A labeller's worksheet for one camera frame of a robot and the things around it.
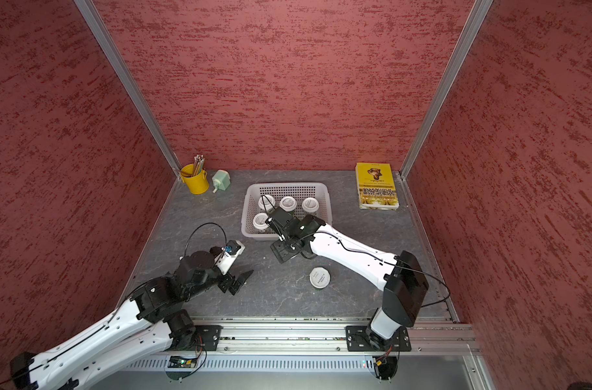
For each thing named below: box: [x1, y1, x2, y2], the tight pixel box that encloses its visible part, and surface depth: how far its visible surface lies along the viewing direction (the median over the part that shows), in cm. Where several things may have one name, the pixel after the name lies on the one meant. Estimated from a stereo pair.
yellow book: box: [355, 162, 400, 211], surface depth 112 cm
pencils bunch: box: [192, 154, 206, 177], surface depth 105 cm
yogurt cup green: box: [309, 266, 331, 290], surface depth 83 cm
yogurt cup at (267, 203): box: [257, 194, 276, 214], surface depth 102 cm
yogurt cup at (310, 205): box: [300, 196, 320, 213], surface depth 100 cm
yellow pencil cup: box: [179, 163, 209, 195], surface depth 110 cm
